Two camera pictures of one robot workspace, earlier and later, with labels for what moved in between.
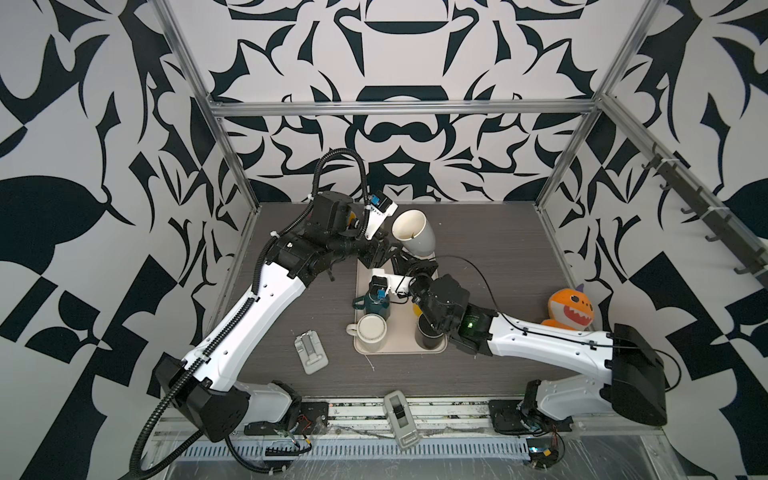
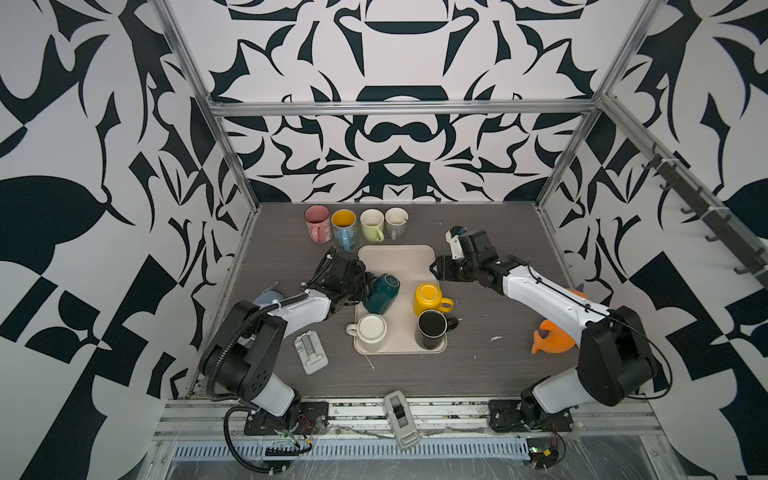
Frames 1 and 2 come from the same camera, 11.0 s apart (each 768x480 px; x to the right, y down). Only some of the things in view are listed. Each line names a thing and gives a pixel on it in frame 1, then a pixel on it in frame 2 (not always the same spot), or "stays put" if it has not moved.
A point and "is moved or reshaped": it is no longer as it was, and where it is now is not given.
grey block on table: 311,352 stays put
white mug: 370,331 stays put
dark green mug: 373,302 stays put
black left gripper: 376,253 -> 367,280
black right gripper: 422,267 -> 443,268
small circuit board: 542,452 stays put
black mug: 427,336 stays put
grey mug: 416,234 is moved or reshaped
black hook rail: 754,257 stays put
